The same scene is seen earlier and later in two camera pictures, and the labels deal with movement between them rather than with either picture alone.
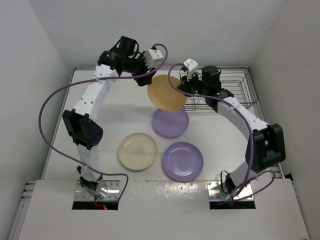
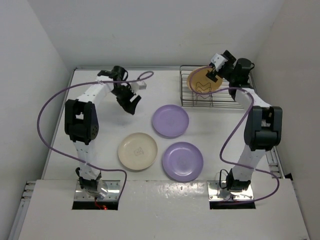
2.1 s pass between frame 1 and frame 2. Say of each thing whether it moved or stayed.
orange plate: moved
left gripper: moved
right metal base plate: stayed
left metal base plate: stayed
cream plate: stayed
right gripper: moved
